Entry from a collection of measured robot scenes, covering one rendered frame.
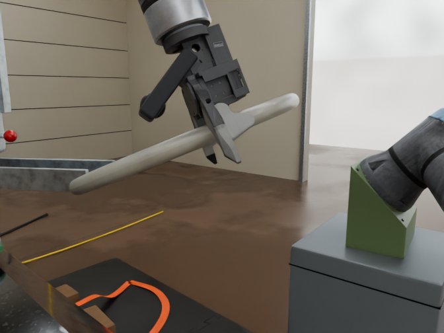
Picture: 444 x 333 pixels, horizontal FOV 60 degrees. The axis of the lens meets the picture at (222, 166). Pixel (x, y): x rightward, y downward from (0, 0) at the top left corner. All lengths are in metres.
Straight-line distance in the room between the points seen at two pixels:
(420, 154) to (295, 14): 4.67
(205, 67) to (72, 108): 6.52
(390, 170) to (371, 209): 0.12
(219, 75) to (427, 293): 0.77
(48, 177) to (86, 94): 6.33
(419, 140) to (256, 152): 4.90
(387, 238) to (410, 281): 0.14
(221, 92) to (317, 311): 0.82
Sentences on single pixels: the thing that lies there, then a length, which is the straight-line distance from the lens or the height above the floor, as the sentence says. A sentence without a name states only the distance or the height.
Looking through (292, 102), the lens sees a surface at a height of 1.28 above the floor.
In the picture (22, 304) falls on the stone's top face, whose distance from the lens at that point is 1.01.
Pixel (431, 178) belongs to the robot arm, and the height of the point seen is 1.09.
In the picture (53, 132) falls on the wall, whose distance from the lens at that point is 6.90.
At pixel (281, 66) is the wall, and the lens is 5.67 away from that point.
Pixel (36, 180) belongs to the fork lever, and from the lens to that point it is 0.94.
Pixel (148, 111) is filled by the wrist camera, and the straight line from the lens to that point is 0.55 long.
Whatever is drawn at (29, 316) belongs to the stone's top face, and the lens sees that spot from 0.96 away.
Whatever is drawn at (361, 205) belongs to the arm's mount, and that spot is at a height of 0.98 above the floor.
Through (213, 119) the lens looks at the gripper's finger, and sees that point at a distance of 0.52.
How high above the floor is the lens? 1.31
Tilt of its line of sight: 11 degrees down
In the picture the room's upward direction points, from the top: straight up
